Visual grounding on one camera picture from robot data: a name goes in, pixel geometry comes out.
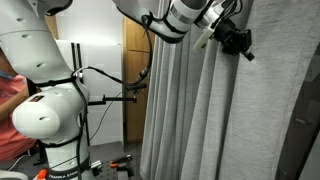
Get wooden wall panel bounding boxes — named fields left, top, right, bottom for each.
left=44, top=14, right=60, bottom=41

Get orange-handled black bar clamp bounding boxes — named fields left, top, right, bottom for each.
left=109, top=153, right=133, bottom=170
left=35, top=168, right=50, bottom=180

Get white foam board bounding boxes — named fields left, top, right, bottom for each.
left=54, top=39, right=125, bottom=148

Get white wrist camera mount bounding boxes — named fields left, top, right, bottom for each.
left=192, top=26, right=215, bottom=52

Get person's bare forearm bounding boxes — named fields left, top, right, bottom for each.
left=0, top=88, right=31, bottom=122

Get wooden door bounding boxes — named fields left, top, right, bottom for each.
left=122, top=16, right=157, bottom=145

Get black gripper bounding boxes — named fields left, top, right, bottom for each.
left=214, top=18, right=256, bottom=63

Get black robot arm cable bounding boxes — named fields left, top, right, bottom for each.
left=72, top=14, right=155, bottom=92

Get black vertical stand poles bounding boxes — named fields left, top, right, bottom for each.
left=70, top=42, right=92, bottom=148

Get large grey woven curtain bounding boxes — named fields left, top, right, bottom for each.
left=139, top=0, right=320, bottom=180

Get thin black stand cable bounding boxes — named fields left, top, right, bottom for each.
left=88, top=91, right=123, bottom=143

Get white cable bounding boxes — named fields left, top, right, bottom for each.
left=7, top=153, right=32, bottom=172

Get person in red shirt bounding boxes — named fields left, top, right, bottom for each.
left=0, top=49, right=38, bottom=163

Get black perforated robot table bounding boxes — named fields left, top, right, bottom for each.
left=31, top=141, right=145, bottom=180

